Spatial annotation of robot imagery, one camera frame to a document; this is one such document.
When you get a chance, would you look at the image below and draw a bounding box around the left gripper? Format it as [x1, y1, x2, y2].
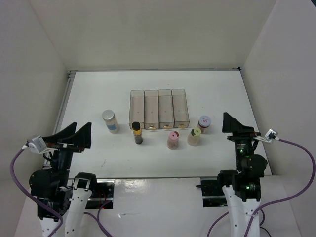
[42, 121, 92, 186]

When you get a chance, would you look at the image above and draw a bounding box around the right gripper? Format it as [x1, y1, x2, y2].
[223, 111, 261, 170]

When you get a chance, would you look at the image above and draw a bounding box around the red-label lid spice jar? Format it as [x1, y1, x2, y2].
[197, 116, 211, 134]

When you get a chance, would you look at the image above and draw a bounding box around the silver-lid blue-label bottle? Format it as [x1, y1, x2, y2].
[102, 110, 119, 134]

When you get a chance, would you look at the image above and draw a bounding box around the pink-lid spice jar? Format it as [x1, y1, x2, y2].
[167, 131, 179, 150]

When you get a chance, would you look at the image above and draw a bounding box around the black-gold cap spice bottle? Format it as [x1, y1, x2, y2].
[131, 121, 143, 145]

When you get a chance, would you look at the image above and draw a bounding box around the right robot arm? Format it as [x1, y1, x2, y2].
[216, 112, 268, 237]

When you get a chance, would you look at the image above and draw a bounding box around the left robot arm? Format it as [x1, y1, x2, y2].
[28, 122, 98, 237]

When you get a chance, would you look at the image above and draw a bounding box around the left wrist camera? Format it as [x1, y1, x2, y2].
[27, 136, 48, 154]

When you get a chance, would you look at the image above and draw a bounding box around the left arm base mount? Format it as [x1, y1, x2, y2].
[85, 178, 115, 210]

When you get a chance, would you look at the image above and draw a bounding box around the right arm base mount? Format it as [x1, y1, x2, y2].
[196, 177, 227, 208]

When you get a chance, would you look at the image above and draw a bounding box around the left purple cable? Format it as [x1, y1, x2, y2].
[11, 145, 114, 237]

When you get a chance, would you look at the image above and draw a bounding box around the purple cable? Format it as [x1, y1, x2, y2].
[11, 145, 114, 237]
[206, 138, 316, 237]

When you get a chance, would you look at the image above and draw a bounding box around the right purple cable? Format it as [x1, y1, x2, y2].
[206, 138, 316, 237]

